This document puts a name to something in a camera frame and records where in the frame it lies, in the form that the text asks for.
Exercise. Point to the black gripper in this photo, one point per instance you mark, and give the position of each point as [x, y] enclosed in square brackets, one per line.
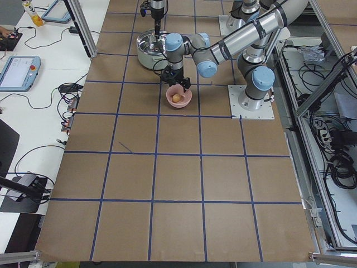
[177, 77]
[157, 15]

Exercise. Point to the brown egg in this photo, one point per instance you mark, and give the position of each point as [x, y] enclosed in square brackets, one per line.
[176, 98]

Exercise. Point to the glass pot lid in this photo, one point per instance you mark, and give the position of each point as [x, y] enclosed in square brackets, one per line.
[149, 45]

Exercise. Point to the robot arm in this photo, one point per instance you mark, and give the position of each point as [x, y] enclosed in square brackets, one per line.
[157, 11]
[262, 19]

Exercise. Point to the white pot with steel interior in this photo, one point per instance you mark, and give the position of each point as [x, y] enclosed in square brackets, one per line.
[157, 63]

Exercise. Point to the pink bowl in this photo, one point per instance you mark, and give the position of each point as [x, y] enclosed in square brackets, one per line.
[185, 97]

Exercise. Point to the black power adapter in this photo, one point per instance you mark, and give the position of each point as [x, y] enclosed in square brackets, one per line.
[73, 30]

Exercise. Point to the teach pendant far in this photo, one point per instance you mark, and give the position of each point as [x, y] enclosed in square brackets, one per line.
[57, 13]

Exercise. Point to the teach pendant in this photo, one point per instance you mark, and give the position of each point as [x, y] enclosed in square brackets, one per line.
[19, 73]
[57, 13]

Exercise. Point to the yellow drink bottle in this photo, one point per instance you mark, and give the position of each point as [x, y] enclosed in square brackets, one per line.
[30, 10]

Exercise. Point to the teach pendant near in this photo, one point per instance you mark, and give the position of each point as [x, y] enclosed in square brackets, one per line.
[19, 73]

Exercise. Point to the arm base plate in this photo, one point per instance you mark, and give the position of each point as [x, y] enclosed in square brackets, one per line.
[242, 107]
[230, 23]

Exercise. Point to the aluminium frame post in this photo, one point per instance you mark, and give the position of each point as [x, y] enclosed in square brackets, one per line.
[78, 18]

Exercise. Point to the black camera stand base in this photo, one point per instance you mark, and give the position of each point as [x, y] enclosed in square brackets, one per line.
[24, 193]

